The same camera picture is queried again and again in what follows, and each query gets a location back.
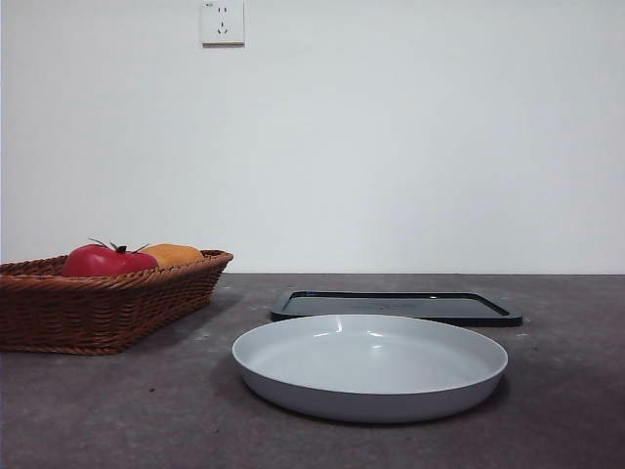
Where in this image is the brown wicker basket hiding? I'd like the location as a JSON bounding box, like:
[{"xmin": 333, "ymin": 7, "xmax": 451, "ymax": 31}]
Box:
[{"xmin": 0, "ymin": 248, "xmax": 235, "ymax": 357}]

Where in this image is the pale grey round plate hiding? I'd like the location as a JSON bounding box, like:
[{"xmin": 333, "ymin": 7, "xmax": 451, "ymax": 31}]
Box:
[{"xmin": 231, "ymin": 313, "xmax": 510, "ymax": 424}]

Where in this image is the black rectangular tray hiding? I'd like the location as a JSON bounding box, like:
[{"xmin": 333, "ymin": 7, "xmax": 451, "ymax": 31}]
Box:
[{"xmin": 270, "ymin": 289, "xmax": 524, "ymax": 328}]

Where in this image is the orange-yellow bread roll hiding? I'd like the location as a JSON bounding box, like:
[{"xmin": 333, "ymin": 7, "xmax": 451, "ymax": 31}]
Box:
[{"xmin": 139, "ymin": 243, "xmax": 204, "ymax": 269}]

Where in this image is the red tomato with green stem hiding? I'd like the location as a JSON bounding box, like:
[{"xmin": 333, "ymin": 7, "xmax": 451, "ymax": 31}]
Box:
[{"xmin": 61, "ymin": 237, "xmax": 160, "ymax": 278}]

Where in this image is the white wall power socket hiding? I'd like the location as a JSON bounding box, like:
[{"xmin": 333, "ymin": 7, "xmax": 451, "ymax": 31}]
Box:
[{"xmin": 201, "ymin": 0, "xmax": 246, "ymax": 49}]

